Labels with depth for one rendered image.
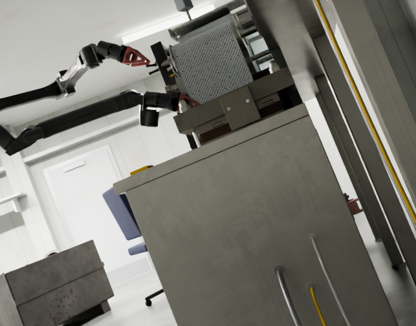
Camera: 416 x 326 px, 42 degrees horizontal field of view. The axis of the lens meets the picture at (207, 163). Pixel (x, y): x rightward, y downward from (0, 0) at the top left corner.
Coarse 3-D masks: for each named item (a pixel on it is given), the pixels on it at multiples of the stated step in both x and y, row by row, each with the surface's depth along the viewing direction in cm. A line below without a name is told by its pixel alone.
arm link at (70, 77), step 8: (88, 48) 210; (80, 56) 215; (88, 56) 210; (72, 64) 223; (80, 64) 215; (88, 64) 210; (64, 72) 242; (72, 72) 225; (80, 72) 224; (64, 80) 237; (72, 80) 232; (64, 88) 240; (72, 88) 242
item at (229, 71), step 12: (216, 60) 194; (228, 60) 193; (240, 60) 192; (192, 72) 195; (204, 72) 195; (216, 72) 194; (228, 72) 193; (240, 72) 192; (192, 84) 196; (204, 84) 195; (216, 84) 194; (228, 84) 193; (240, 84) 192; (192, 96) 196; (204, 96) 195; (216, 96) 194
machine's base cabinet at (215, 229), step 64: (128, 192) 174; (192, 192) 170; (256, 192) 166; (320, 192) 162; (192, 256) 170; (256, 256) 166; (192, 320) 170; (256, 320) 166; (320, 320) 163; (384, 320) 159
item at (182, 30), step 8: (240, 0) 222; (216, 8) 224; (224, 8) 223; (232, 8) 230; (200, 16) 225; (208, 16) 224; (216, 16) 228; (184, 24) 226; (192, 24) 226; (200, 24) 230; (176, 32) 228; (184, 32) 233; (176, 40) 234
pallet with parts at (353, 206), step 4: (348, 196) 586; (348, 200) 586; (352, 200) 584; (356, 200) 578; (348, 204) 578; (352, 204) 577; (356, 204) 577; (352, 208) 576; (356, 208) 577; (352, 212) 576; (356, 212) 576
